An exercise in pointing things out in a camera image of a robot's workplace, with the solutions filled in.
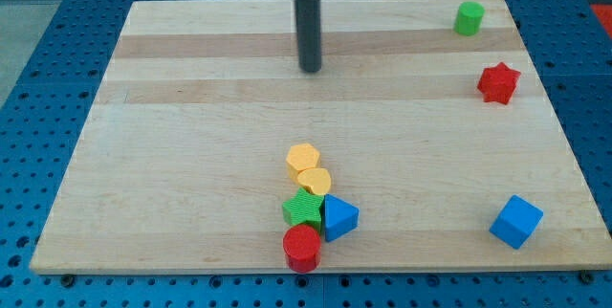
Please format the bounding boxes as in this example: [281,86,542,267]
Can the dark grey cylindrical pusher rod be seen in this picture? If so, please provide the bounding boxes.
[294,0,322,73]

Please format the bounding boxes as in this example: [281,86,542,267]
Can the yellow pentagon block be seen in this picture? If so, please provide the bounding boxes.
[285,143,320,183]

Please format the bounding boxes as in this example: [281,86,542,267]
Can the wooden board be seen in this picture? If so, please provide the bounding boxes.
[31,0,611,275]

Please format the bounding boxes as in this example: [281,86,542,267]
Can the green cylinder block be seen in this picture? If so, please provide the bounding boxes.
[453,1,485,36]

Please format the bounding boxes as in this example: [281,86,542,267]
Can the yellow heart block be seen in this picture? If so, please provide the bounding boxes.
[296,167,332,196]

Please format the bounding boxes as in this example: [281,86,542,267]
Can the green star block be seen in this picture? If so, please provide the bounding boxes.
[282,187,324,233]

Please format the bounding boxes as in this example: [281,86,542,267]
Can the red star block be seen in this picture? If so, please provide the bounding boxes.
[477,62,521,105]

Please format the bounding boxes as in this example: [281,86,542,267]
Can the blue triangle block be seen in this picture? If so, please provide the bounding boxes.
[324,194,360,242]

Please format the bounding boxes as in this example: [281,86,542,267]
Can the red cylinder block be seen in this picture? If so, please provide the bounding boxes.
[282,224,321,274]

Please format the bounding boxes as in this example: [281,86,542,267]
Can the blue cube block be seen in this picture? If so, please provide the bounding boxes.
[489,195,544,250]

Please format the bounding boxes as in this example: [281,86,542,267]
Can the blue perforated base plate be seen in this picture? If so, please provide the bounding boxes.
[1,0,611,307]

